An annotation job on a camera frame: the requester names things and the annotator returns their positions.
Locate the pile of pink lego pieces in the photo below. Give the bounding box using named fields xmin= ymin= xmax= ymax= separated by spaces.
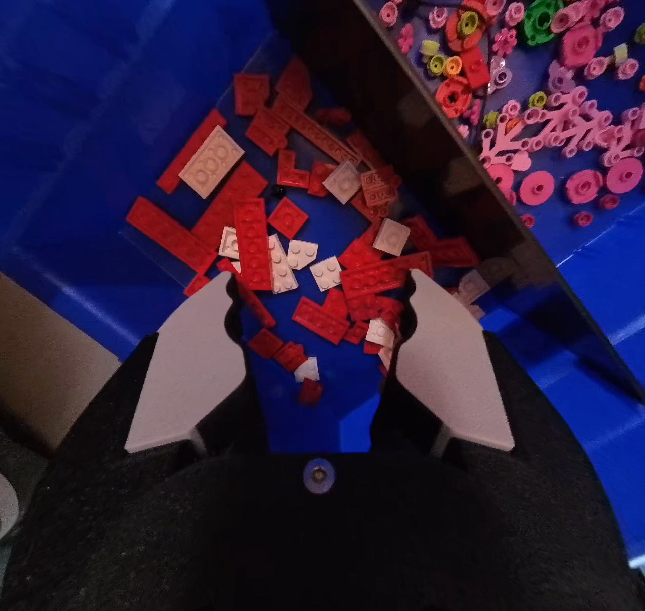
xmin=369 ymin=0 xmax=645 ymax=230

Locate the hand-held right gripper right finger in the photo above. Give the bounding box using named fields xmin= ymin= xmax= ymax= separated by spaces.
xmin=392 ymin=268 xmax=516 ymax=456

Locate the pile of red white pieces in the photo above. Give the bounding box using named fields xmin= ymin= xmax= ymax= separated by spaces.
xmin=124 ymin=56 xmax=493 ymax=406

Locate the blue divided plastic bin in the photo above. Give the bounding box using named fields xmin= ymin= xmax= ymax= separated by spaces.
xmin=0 ymin=0 xmax=645 ymax=569

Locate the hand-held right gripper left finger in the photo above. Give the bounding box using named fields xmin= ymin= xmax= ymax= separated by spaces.
xmin=124 ymin=270 xmax=249 ymax=454

